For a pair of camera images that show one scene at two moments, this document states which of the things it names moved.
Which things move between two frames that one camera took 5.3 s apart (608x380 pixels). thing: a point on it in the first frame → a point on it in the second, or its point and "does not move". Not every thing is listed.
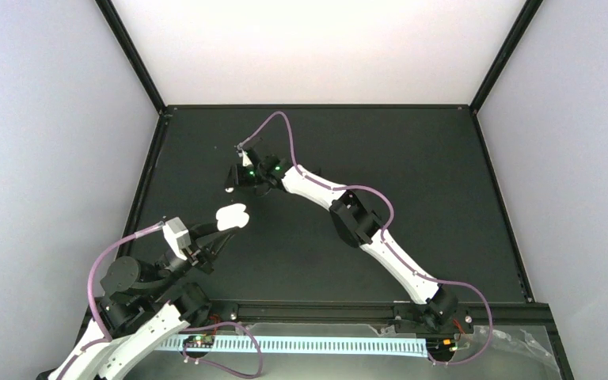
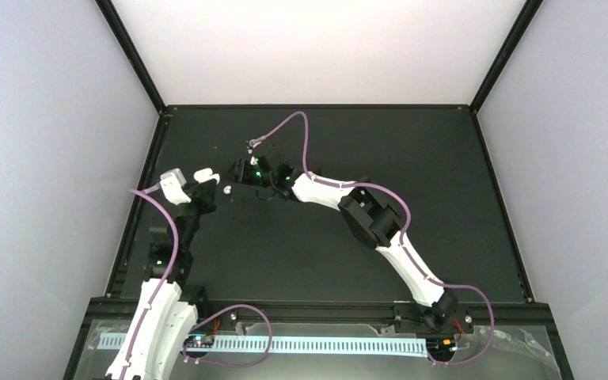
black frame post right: x=522 y=23 does not move
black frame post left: x=120 y=32 does not move
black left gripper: x=196 y=253 → x=203 y=199
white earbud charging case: x=232 y=216 → x=204 y=175
